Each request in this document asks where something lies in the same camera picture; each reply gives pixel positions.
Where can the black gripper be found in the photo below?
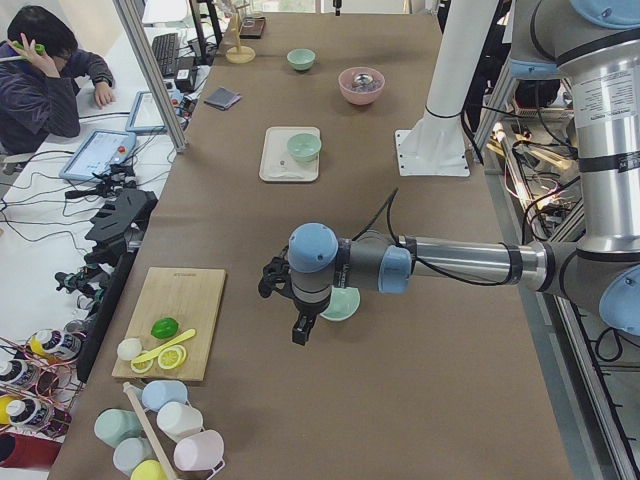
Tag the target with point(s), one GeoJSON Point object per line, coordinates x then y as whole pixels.
{"type": "Point", "coordinates": [307, 306]}

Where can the green bowl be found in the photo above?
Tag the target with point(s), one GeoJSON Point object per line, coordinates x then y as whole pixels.
{"type": "Point", "coordinates": [303, 147]}
{"type": "Point", "coordinates": [301, 59]}
{"type": "Point", "coordinates": [344, 302]}

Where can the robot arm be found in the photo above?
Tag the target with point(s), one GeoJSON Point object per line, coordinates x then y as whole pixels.
{"type": "Point", "coordinates": [594, 45]}

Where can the yellow plastic knife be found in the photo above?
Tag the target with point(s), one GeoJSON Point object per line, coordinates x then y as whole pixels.
{"type": "Point", "coordinates": [156, 351]}

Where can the bamboo cutting board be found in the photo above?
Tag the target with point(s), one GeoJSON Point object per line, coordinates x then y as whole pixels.
{"type": "Point", "coordinates": [192, 297]}

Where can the lemon slice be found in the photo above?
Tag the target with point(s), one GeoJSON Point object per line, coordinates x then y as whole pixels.
{"type": "Point", "coordinates": [172, 357]}
{"type": "Point", "coordinates": [141, 367]}

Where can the green lime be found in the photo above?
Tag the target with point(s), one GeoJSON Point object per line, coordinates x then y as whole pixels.
{"type": "Point", "coordinates": [164, 328]}

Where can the cream serving tray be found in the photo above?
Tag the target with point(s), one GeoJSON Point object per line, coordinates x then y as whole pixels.
{"type": "Point", "coordinates": [276, 164]}

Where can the white mug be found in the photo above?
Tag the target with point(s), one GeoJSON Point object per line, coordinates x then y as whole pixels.
{"type": "Point", "coordinates": [178, 421]}

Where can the pink mug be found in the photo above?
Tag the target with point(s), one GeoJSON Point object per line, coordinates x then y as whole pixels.
{"type": "Point", "coordinates": [200, 451]}

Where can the blue mug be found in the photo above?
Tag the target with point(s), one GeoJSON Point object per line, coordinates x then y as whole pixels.
{"type": "Point", "coordinates": [158, 393]}

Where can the green bowl on tray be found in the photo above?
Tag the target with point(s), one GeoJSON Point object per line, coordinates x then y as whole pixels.
{"type": "Point", "coordinates": [303, 147]}

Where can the white garlic bulb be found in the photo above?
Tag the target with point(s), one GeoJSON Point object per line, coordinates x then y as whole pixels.
{"type": "Point", "coordinates": [129, 348]}

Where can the yellow mug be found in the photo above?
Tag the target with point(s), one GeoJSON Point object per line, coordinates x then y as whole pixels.
{"type": "Point", "coordinates": [148, 470]}

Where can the grey mug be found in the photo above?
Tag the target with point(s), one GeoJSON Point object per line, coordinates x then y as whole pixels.
{"type": "Point", "coordinates": [130, 453]}

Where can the green mug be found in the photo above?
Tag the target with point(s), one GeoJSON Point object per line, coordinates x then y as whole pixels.
{"type": "Point", "coordinates": [113, 426]}

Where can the grey folded cloth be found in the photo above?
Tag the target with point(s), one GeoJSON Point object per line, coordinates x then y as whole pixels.
{"type": "Point", "coordinates": [223, 98]}

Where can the pink bowl with ice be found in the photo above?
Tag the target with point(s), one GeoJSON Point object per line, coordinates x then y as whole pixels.
{"type": "Point", "coordinates": [360, 98]}

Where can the metal scoop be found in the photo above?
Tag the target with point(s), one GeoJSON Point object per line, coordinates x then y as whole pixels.
{"type": "Point", "coordinates": [363, 81]}

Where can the yellow sauce bottle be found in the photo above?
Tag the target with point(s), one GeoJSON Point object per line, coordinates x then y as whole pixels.
{"type": "Point", "coordinates": [62, 345]}

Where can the far teach pendant tablet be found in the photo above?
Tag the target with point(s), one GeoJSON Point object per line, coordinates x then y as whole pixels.
{"type": "Point", "coordinates": [144, 117]}

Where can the teach pendant tablet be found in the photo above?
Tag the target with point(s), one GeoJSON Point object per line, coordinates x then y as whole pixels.
{"type": "Point", "coordinates": [97, 153]}
{"type": "Point", "coordinates": [144, 117]}

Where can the near teach pendant tablet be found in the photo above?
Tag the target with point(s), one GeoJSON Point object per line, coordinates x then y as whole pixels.
{"type": "Point", "coordinates": [97, 153]}

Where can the wooden mug tree stand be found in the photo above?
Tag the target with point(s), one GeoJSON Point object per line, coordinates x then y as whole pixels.
{"type": "Point", "coordinates": [238, 53]}

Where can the dark wooden tray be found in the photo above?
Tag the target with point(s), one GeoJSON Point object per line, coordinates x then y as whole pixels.
{"type": "Point", "coordinates": [252, 27]}

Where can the black keyboard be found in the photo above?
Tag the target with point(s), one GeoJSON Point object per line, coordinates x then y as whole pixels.
{"type": "Point", "coordinates": [165, 50]}

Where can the seated person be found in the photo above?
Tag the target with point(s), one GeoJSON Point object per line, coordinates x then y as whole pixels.
{"type": "Point", "coordinates": [41, 62]}

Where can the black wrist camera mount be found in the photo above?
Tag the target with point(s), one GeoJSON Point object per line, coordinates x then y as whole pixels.
{"type": "Point", "coordinates": [276, 278]}

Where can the white camera pole base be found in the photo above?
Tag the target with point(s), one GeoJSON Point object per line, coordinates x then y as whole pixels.
{"type": "Point", "coordinates": [435, 146]}

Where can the aluminium frame post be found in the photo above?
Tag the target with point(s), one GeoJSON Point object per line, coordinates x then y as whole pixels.
{"type": "Point", "coordinates": [142, 50]}

